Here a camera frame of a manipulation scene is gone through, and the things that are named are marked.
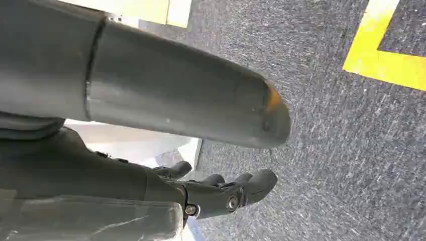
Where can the yellow floor tape marking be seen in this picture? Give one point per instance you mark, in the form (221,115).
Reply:
(366,61)

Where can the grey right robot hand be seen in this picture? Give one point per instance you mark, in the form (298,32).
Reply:
(159,89)

